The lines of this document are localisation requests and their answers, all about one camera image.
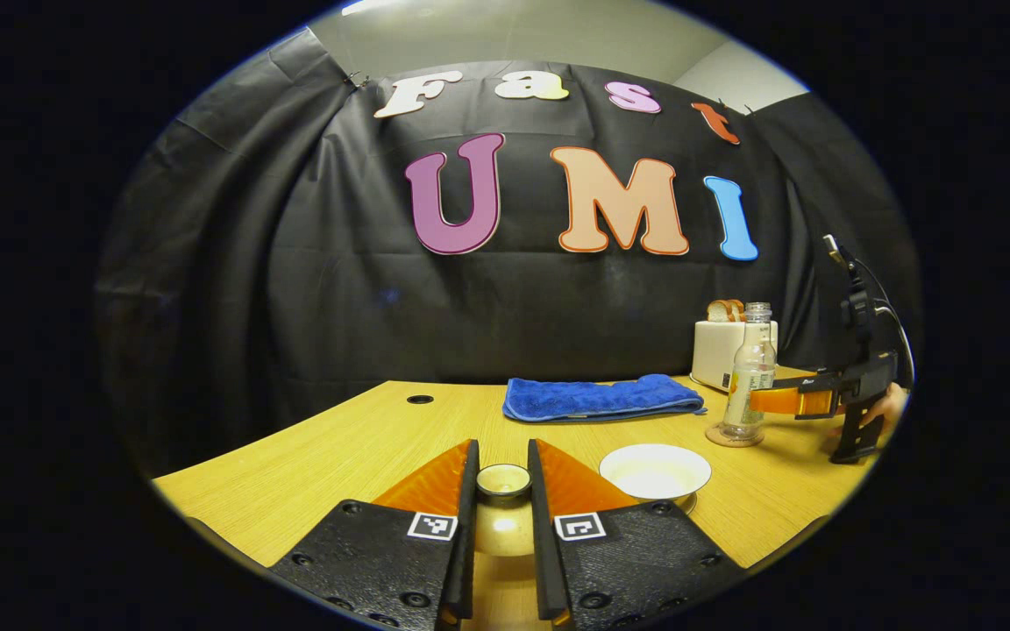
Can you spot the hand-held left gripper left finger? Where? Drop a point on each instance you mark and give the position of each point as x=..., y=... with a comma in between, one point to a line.
x=468, y=561

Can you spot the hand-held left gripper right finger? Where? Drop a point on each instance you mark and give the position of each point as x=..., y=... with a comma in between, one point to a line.
x=540, y=561

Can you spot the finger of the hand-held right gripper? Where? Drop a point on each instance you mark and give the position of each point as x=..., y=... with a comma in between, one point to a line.
x=799, y=403
x=807, y=382

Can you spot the clear water bottle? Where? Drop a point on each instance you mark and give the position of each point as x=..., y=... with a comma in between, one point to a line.
x=752, y=359

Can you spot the round coaster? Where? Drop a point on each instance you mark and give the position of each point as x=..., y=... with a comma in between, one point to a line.
x=733, y=436

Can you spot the white toaster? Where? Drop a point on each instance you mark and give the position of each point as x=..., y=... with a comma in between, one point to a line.
x=714, y=355

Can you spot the bread slice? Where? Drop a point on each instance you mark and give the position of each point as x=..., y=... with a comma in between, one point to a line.
x=739, y=310
x=719, y=310

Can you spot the blue towel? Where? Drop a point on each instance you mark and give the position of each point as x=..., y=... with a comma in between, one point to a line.
x=593, y=396

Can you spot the black backdrop cloth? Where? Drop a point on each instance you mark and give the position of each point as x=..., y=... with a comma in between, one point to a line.
x=338, y=307

